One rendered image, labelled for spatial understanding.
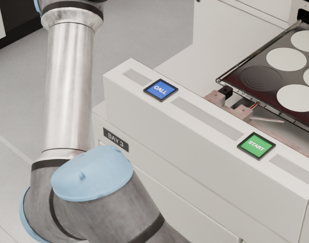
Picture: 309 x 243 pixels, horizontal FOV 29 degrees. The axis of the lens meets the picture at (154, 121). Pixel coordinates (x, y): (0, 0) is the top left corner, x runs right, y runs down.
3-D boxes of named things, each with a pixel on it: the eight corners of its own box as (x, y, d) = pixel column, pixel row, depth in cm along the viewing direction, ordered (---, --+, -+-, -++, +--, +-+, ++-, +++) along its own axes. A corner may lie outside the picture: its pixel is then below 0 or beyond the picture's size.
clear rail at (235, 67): (300, 21, 167) (300, 17, 166) (304, 23, 166) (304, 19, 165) (213, 83, 147) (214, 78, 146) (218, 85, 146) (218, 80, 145)
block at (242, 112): (240, 113, 140) (241, 103, 138) (252, 120, 138) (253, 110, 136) (218, 130, 136) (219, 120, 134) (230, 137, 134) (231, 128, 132)
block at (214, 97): (213, 98, 144) (214, 88, 142) (224, 104, 142) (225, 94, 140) (191, 114, 140) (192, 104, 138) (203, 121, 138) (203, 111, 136)
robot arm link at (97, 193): (122, 251, 84) (70, 170, 83) (76, 258, 95) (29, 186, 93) (175, 203, 92) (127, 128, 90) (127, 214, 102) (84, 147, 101)
